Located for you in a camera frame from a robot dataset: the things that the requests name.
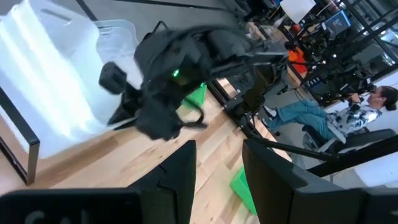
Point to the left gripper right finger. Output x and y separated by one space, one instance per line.
280 193

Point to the black frame wooden shelf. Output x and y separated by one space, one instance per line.
31 155

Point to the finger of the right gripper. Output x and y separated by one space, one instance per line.
129 96
119 116

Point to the black office chair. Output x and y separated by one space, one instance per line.
367 140

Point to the orange object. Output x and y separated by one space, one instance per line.
297 59

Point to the white panel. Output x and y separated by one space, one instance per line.
297 9

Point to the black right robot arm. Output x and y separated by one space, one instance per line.
224 43

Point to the clear plastic basket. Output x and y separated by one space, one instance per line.
116 37

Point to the person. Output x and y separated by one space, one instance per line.
351 118

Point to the computer monitor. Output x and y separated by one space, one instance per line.
337 22

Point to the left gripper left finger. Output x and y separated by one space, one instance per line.
174 186

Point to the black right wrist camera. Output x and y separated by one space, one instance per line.
112 77

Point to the white plastic basket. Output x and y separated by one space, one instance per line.
46 71
43 137

